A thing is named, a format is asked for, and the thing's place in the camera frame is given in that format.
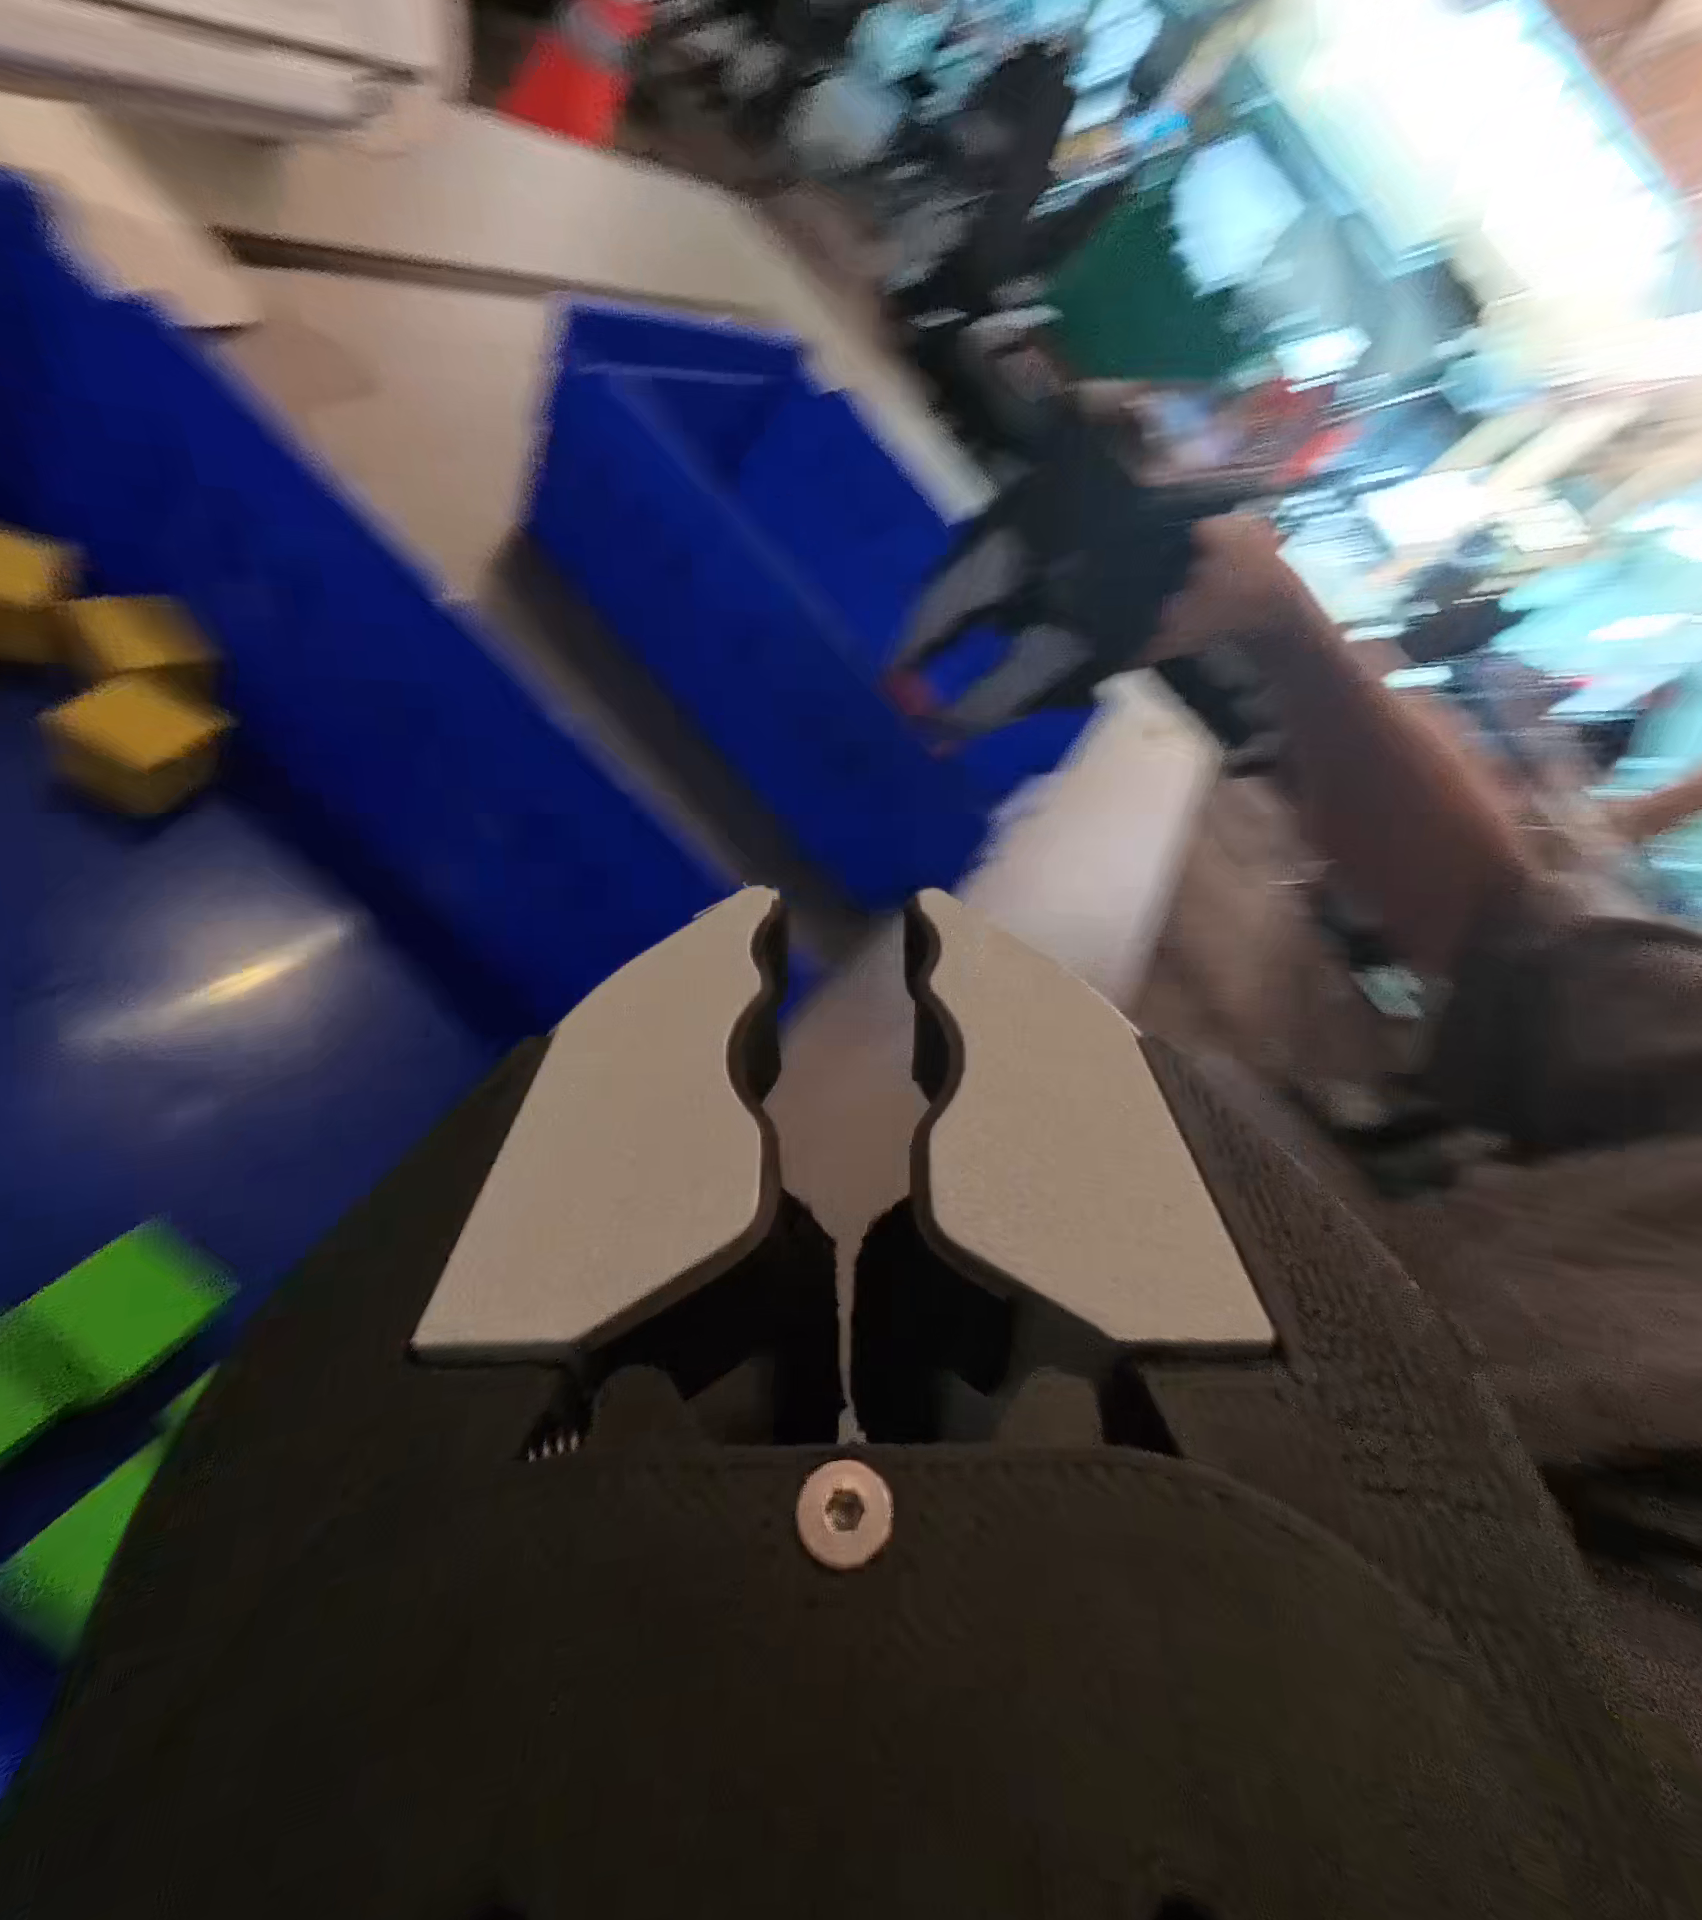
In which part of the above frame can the blue plastic bin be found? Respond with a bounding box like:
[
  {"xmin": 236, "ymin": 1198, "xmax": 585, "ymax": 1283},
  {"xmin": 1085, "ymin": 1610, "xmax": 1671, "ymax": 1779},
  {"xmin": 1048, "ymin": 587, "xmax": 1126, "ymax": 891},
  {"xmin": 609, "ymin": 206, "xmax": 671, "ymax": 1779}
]
[
  {"xmin": 529, "ymin": 302, "xmax": 1103, "ymax": 912},
  {"xmin": 0, "ymin": 148, "xmax": 823, "ymax": 1920}
]

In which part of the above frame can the orange traffic cone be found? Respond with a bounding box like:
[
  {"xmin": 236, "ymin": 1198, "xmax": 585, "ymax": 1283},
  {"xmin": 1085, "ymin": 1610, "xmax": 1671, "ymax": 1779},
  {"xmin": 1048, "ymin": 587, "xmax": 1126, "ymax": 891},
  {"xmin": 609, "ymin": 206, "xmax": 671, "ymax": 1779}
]
[{"xmin": 496, "ymin": 0, "xmax": 650, "ymax": 148}]

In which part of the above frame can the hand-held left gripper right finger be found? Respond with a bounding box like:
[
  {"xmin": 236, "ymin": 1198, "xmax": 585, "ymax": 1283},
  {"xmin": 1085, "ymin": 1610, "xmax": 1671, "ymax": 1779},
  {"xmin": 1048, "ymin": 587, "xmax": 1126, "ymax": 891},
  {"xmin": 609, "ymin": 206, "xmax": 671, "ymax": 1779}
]
[{"xmin": 907, "ymin": 891, "xmax": 1275, "ymax": 1357}]

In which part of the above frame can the green mat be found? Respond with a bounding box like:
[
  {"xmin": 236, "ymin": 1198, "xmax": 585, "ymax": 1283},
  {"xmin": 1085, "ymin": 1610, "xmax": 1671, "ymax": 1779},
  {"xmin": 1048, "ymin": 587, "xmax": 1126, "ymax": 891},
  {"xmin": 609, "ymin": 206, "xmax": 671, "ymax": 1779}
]
[{"xmin": 1051, "ymin": 199, "xmax": 1252, "ymax": 381}]

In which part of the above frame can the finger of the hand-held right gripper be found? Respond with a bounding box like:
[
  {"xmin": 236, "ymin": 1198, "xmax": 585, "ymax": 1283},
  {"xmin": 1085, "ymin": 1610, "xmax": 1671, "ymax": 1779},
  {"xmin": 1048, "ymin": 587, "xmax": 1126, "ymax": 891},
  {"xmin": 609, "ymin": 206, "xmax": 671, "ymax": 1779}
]
[
  {"xmin": 895, "ymin": 529, "xmax": 1035, "ymax": 679},
  {"xmin": 939, "ymin": 622, "xmax": 1095, "ymax": 746}
]

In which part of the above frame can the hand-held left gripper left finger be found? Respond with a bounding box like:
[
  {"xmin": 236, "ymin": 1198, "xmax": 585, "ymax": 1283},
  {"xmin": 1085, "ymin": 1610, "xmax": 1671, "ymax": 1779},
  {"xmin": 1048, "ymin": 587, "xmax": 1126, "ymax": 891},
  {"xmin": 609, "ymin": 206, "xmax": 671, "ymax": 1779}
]
[{"xmin": 408, "ymin": 881, "xmax": 792, "ymax": 1363}]

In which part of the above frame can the person's right forearm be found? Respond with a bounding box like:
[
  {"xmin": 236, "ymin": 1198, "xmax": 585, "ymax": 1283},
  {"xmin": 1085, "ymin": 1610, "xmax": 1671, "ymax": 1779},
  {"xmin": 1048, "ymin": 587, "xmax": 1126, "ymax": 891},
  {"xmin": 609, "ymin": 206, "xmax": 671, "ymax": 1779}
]
[{"xmin": 1168, "ymin": 516, "xmax": 1561, "ymax": 983}]

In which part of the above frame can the white document stand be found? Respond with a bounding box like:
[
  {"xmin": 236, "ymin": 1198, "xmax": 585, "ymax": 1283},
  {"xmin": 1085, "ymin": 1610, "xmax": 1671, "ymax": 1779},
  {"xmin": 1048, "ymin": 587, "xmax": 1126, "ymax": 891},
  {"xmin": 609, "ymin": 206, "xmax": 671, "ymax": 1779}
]
[{"xmin": 0, "ymin": 0, "xmax": 455, "ymax": 134}]

